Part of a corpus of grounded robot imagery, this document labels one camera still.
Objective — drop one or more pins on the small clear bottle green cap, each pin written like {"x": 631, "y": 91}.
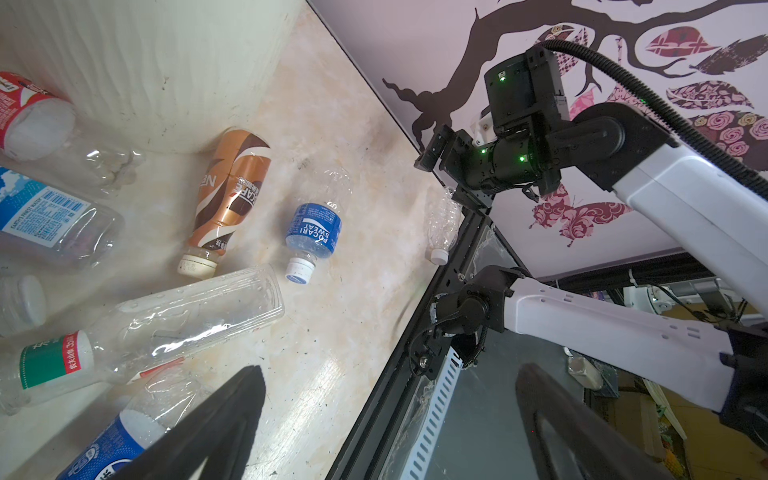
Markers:
{"x": 23, "y": 304}

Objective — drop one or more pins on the long clear bottle green label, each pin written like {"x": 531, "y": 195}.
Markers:
{"x": 139, "y": 335}

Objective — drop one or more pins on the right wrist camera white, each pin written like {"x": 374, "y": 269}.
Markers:
{"x": 483, "y": 131}

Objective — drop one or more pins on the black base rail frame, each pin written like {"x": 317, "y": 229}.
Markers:
{"x": 363, "y": 453}

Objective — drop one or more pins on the red label yellow cap bottle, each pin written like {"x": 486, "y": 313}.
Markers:
{"x": 47, "y": 136}

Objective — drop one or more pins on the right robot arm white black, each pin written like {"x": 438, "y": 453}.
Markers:
{"x": 594, "y": 175}

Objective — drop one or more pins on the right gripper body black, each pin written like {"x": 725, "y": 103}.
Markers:
{"x": 527, "y": 103}

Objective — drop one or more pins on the white bin with purple liner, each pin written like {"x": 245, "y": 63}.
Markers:
{"x": 168, "y": 76}

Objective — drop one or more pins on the blue label white cap bottle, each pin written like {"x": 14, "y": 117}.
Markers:
{"x": 316, "y": 224}

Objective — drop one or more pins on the clear bottle blue label cap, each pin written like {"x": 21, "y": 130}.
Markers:
{"x": 52, "y": 228}

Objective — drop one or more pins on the clear bottle white cap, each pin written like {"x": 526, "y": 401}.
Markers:
{"x": 443, "y": 218}

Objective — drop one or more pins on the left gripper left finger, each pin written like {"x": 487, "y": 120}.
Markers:
{"x": 214, "y": 441}

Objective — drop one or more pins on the pepsi bottle blue cap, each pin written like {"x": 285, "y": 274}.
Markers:
{"x": 166, "y": 398}

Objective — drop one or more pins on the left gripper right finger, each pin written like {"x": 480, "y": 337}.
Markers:
{"x": 567, "y": 440}

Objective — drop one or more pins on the brown gold coffee bottle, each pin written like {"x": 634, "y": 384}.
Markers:
{"x": 227, "y": 193}

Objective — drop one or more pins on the white slotted cable duct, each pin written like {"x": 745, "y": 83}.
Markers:
{"x": 425, "y": 441}

